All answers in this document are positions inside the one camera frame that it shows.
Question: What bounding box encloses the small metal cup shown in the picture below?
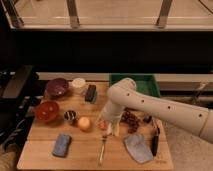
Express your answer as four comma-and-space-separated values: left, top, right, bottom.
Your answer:
64, 110, 77, 124

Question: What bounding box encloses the bunch of dark grapes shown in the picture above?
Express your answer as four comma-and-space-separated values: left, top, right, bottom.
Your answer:
121, 111, 139, 134

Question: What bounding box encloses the white cup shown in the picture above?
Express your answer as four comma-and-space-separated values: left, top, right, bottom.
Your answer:
71, 78, 86, 93

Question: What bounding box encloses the yellow orange ball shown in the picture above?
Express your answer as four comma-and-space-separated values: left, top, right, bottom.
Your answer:
78, 117, 91, 131

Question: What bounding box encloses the green plastic tray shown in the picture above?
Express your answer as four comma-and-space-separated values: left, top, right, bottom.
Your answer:
109, 73, 160, 97

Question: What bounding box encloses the black equipment at left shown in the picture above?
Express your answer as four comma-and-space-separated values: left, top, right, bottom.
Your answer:
0, 66, 38, 144

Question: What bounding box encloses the red bowl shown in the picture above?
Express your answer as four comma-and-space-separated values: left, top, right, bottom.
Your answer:
35, 101, 59, 123

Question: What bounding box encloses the wooden cutting board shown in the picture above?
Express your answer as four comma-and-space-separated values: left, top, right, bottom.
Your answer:
16, 81, 174, 171

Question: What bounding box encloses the black rectangular block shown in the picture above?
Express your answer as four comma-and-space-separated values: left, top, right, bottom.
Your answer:
85, 85, 96, 102

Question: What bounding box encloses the small black object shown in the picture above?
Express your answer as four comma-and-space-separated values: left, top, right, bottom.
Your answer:
143, 115, 152, 123

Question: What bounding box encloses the purple bowl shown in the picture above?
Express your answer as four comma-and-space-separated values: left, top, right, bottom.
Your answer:
46, 78, 69, 97

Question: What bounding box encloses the grey blue cloth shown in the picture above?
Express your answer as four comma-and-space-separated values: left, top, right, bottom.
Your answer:
124, 134, 153, 164

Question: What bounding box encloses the black handled knife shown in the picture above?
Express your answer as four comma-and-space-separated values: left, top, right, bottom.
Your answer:
152, 118, 160, 156

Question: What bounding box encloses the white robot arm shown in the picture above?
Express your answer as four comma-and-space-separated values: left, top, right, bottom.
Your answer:
100, 78, 213, 144

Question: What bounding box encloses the silver fork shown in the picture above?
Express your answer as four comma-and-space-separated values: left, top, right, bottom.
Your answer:
98, 133, 109, 167

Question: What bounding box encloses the blue sponge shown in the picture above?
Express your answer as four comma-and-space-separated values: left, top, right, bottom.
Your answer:
52, 134, 72, 157

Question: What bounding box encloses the orange carrot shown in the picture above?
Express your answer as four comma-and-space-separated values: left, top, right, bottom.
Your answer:
99, 121, 107, 130

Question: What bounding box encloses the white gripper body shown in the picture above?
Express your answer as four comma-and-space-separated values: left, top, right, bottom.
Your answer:
97, 107, 124, 132

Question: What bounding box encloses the yellow banana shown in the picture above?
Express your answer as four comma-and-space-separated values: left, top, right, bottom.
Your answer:
107, 123, 119, 137

